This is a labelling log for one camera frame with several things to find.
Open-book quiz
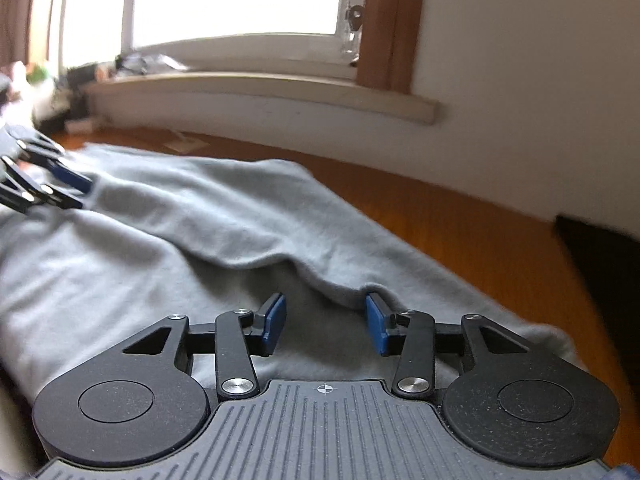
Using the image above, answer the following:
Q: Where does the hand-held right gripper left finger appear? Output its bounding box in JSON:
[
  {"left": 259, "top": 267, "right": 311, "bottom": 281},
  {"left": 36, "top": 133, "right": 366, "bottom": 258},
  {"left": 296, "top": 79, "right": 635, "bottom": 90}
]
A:
[{"left": 122, "top": 292, "right": 287, "bottom": 401}]

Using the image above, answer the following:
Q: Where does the beige window sill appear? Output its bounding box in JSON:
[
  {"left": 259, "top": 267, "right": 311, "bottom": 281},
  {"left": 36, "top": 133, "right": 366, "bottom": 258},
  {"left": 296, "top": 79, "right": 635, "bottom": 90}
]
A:
[{"left": 82, "top": 72, "right": 441, "bottom": 126}]

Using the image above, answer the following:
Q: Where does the wooden window frame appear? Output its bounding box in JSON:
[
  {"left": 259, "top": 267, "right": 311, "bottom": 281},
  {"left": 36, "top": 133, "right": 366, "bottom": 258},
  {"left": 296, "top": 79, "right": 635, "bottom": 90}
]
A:
[{"left": 356, "top": 0, "right": 428, "bottom": 96}]

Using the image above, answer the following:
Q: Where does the blind chain with clear weight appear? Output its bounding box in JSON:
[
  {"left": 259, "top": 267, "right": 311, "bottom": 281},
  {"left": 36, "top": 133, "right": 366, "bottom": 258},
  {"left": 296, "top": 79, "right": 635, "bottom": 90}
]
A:
[{"left": 344, "top": 4, "right": 367, "bottom": 63}]

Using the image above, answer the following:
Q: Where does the clear plastic bag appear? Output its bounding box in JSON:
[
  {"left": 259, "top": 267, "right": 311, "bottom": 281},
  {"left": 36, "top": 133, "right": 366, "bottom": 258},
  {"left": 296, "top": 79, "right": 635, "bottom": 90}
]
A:
[{"left": 116, "top": 52, "right": 188, "bottom": 79}]

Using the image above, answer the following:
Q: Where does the dark box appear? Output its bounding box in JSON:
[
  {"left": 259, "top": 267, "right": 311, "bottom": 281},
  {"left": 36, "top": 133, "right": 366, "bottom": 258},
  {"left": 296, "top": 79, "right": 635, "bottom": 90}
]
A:
[{"left": 65, "top": 62, "right": 118, "bottom": 93}]

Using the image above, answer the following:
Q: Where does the grey sweatshirt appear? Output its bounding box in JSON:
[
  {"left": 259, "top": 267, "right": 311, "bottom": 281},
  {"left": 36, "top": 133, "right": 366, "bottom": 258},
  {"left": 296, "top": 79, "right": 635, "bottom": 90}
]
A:
[{"left": 0, "top": 144, "right": 578, "bottom": 411}]

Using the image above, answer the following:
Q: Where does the white window frame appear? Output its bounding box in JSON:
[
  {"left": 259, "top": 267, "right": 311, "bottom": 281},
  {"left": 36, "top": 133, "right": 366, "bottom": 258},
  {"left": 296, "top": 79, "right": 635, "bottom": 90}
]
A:
[{"left": 50, "top": 0, "right": 361, "bottom": 81}]

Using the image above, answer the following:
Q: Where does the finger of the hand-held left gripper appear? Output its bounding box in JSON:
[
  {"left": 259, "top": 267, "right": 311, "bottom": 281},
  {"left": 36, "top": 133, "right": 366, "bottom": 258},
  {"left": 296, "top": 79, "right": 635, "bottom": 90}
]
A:
[
  {"left": 7, "top": 125, "right": 93, "bottom": 193},
  {"left": 0, "top": 156, "right": 83, "bottom": 216}
]

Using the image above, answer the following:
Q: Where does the black bag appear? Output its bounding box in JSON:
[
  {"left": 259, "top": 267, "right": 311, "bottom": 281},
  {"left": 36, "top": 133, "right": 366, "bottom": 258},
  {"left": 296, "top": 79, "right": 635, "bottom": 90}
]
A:
[{"left": 555, "top": 214, "right": 640, "bottom": 381}]

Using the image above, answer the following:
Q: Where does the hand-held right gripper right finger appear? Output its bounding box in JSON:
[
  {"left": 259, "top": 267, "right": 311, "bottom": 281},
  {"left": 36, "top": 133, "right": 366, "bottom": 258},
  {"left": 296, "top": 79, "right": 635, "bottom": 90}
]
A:
[{"left": 365, "top": 292, "right": 551, "bottom": 401}]

